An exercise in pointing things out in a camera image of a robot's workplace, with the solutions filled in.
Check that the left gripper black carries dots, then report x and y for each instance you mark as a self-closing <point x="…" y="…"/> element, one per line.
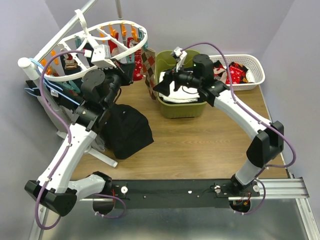
<point x="128" y="74"/>

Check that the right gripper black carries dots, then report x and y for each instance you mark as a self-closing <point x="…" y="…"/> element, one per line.
<point x="164" y="88"/>

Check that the red snowflake sock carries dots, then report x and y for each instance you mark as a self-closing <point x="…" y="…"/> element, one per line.
<point x="137" y="58"/>

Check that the brown argyle sock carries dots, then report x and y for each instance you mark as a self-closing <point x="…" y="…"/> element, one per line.
<point x="148" y="60"/>

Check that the white round sock hanger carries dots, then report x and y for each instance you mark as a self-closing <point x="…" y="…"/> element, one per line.
<point x="93" y="35"/>

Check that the red santa sock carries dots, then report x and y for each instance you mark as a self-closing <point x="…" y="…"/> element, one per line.
<point x="218" y="68"/>

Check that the red patterned sock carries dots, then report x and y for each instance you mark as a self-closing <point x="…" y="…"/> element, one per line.
<point x="235" y="73"/>

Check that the red sock with grey toe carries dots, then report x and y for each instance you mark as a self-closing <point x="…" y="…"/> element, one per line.
<point x="223" y="77"/>

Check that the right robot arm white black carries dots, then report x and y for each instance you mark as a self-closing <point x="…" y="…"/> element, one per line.
<point x="267" y="142"/>

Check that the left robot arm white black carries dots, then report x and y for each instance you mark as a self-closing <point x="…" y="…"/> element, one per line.
<point x="54" y="188"/>

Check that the white folded cloth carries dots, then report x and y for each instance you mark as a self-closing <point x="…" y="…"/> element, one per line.
<point x="183" y="95"/>

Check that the green plastic bin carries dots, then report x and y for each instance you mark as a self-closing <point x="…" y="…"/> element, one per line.
<point x="169" y="109"/>

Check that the black garment pile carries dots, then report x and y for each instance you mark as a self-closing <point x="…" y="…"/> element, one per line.
<point x="126" y="131"/>

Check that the white drying rack stand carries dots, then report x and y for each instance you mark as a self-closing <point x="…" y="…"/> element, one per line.
<point x="31" y="70"/>

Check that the white perforated basket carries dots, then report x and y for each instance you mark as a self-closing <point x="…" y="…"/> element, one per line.
<point x="255" y="72"/>

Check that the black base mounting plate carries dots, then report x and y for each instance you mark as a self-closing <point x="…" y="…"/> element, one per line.
<point x="181" y="193"/>

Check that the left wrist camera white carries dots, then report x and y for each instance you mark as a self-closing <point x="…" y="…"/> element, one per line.
<point x="100" y="56"/>

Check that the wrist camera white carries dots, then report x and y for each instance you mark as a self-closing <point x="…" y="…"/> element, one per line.
<point x="100" y="56"/>
<point x="179" y="55"/>

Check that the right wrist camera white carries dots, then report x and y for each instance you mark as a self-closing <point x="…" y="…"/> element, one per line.
<point x="179" y="55"/>

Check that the aluminium frame rail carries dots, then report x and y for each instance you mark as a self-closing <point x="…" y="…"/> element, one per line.
<point x="281" y="212"/>

